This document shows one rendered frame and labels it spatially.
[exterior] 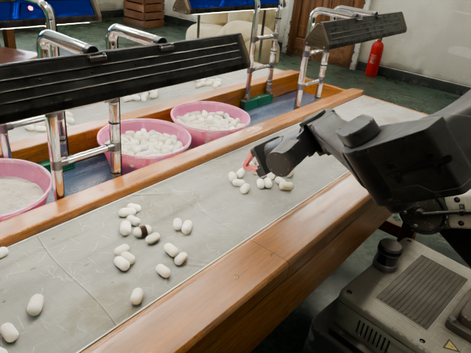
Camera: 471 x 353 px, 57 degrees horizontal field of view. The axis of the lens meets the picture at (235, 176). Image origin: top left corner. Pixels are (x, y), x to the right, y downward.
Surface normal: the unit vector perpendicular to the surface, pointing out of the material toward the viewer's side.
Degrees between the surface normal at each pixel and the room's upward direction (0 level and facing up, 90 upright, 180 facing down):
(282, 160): 99
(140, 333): 0
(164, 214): 0
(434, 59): 89
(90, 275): 0
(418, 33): 90
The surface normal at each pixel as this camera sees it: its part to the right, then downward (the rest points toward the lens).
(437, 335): 0.11, -0.87
